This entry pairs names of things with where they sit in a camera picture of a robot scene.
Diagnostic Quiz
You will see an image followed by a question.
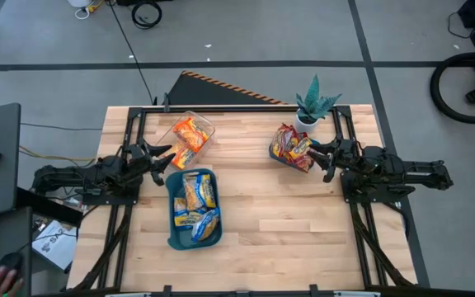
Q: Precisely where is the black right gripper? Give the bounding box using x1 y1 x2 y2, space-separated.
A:
306 139 360 184

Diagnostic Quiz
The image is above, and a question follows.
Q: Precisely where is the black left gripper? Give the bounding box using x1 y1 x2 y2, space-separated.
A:
126 139 176 187

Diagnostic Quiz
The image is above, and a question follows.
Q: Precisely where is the orange Maruchan noodle packet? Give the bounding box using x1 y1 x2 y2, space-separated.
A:
163 140 198 171
172 116 211 153

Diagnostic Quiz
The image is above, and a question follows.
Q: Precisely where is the blue Maruchan noodle packet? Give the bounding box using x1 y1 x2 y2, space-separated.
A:
195 172 218 210
172 196 208 229
181 176 204 212
190 206 222 243

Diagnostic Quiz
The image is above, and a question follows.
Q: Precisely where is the large teal plastic bin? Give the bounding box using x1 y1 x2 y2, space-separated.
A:
165 167 224 252

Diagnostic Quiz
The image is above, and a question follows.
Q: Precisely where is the white plant pot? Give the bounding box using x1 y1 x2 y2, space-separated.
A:
294 111 322 135

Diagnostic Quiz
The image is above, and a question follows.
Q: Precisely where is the small blue plastic bin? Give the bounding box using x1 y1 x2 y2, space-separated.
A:
267 138 321 173

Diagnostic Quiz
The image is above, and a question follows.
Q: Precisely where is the clear plastic container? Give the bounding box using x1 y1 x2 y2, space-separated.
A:
154 110 217 171

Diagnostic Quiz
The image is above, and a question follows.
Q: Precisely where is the green succulent plant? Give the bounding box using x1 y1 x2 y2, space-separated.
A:
294 73 343 125

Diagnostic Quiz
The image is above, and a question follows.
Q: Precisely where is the black mat with orange stripe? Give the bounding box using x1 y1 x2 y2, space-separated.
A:
166 69 289 106

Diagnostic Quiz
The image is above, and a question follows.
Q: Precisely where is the orange vacuum cleaner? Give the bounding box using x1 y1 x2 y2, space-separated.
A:
429 52 475 125

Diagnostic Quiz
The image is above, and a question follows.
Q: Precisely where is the white paper manual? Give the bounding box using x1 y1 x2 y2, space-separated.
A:
31 219 78 272

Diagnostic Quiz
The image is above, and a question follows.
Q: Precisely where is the black computer mouse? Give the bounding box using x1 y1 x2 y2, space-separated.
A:
0 252 25 285

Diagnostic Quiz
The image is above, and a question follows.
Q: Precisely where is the black metal table frame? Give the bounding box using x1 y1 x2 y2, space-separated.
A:
70 105 419 297

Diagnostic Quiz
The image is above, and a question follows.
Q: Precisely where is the yellow cable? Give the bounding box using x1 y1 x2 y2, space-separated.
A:
18 144 98 163

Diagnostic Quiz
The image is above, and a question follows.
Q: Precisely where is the gray cable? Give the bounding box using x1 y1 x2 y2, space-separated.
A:
19 121 104 133

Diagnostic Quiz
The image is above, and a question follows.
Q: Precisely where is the long black floor cable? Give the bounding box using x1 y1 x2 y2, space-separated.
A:
105 0 158 106

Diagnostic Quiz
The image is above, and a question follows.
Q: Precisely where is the coiled black cable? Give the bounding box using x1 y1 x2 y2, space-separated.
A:
131 0 163 30

